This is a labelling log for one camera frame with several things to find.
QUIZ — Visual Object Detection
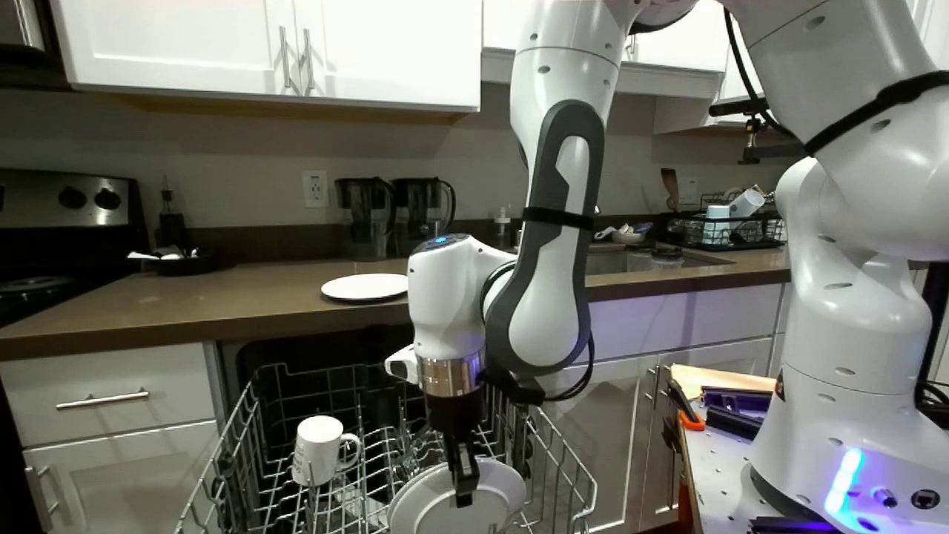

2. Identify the dark bottle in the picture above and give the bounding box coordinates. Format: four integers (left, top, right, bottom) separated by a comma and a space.
154, 180, 193, 252

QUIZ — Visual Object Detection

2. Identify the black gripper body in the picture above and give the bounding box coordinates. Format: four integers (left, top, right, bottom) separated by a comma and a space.
424, 389, 489, 444

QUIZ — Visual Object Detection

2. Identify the orange and black tool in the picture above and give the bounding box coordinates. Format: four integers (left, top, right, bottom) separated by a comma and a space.
660, 371, 712, 435

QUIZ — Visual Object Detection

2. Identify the white wall outlet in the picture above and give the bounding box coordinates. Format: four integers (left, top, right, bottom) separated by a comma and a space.
301, 165, 332, 209

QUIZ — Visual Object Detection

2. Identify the black pan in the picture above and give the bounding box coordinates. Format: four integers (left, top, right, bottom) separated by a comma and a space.
123, 247, 228, 278

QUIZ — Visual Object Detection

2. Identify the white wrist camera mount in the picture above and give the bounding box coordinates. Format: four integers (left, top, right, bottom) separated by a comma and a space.
381, 344, 424, 384

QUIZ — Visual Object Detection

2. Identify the white plate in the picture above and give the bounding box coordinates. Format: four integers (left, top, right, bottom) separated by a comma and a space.
317, 269, 411, 306
387, 453, 531, 534

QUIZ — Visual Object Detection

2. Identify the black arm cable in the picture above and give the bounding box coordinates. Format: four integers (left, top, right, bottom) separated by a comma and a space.
486, 0, 949, 407

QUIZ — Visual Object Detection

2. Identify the white container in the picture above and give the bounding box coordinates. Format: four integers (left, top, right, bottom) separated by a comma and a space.
725, 187, 770, 220

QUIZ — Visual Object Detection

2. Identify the steel kitchen sink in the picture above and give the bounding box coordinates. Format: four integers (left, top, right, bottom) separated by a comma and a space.
589, 247, 736, 281

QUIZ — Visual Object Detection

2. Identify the wire dishwasher rack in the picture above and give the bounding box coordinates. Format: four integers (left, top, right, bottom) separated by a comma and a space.
171, 353, 601, 534

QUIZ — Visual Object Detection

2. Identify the brown kitchen countertop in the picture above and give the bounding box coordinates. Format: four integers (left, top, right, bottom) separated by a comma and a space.
0, 247, 793, 365

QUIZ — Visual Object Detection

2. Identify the white drawer cabinet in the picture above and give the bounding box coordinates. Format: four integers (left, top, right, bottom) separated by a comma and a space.
0, 337, 228, 534

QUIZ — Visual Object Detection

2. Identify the white mug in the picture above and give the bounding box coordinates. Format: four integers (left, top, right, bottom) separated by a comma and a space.
289, 413, 365, 490

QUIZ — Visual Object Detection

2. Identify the dishwasher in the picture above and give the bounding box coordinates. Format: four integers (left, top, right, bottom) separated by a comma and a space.
214, 313, 516, 534

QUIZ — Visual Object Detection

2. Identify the grey robot mounting table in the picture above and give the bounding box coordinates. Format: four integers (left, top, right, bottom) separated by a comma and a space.
672, 417, 949, 534

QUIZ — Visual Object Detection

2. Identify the white sink base cabinet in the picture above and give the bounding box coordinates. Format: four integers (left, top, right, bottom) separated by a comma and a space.
507, 278, 793, 534

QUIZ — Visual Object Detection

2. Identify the black and steel stove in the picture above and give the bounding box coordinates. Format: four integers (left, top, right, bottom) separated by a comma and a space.
0, 165, 150, 328

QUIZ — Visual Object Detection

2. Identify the white cabinet with two handles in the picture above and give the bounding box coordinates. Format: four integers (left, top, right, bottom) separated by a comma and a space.
46, 0, 486, 112

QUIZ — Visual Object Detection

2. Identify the black stand pole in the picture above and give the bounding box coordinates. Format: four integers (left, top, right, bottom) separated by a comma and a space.
912, 260, 949, 430

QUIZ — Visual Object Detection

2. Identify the black coffee maker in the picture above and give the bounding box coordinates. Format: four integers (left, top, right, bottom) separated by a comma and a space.
335, 175, 394, 260
387, 175, 458, 260

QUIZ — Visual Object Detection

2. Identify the wooden board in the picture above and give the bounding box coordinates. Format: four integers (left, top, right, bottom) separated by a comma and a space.
666, 361, 780, 404

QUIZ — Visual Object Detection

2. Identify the black dish drying rack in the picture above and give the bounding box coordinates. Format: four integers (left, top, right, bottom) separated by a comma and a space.
660, 204, 790, 252

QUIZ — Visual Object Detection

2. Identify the dish brush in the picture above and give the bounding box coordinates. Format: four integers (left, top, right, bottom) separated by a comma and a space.
658, 165, 682, 217

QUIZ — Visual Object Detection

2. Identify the black flat device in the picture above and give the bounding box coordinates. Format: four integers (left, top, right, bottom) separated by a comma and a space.
697, 384, 780, 439

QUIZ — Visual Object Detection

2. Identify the soap bottle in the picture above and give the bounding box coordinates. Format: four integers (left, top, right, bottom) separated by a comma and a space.
491, 204, 516, 248

